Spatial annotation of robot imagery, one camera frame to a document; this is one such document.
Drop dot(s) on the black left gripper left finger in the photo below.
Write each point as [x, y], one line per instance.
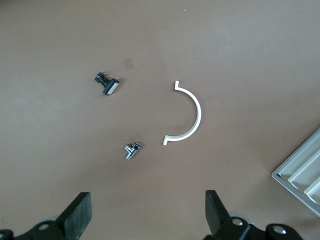
[77, 215]

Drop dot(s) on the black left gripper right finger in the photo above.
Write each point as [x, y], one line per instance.
[217, 215]

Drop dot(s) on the white drawer cabinet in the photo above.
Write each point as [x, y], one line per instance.
[292, 189]

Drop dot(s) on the chrome metal fitting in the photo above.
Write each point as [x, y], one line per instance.
[131, 150]

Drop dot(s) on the metal T-nut bolt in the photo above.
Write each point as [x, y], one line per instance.
[107, 83]

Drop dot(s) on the translucent tape patch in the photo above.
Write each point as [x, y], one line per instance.
[128, 63]

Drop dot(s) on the white semicircular bracket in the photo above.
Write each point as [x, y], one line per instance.
[199, 113]

